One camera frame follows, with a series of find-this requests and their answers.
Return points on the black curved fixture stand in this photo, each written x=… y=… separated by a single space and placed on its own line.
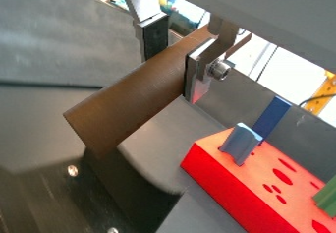
x=57 y=190

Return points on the grey-blue notched peg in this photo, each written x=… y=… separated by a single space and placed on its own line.
x=241 y=143

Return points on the brown oval cylinder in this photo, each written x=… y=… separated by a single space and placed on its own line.
x=114 y=112

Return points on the red foam hole board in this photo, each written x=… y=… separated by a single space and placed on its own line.
x=267 y=193

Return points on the dark blue square peg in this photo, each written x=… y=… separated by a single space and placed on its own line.
x=271 y=117

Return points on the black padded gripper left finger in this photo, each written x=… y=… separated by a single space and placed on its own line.
x=151 y=26

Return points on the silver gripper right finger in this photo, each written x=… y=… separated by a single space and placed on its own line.
x=203 y=65

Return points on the green star peg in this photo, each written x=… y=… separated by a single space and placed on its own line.
x=326 y=198

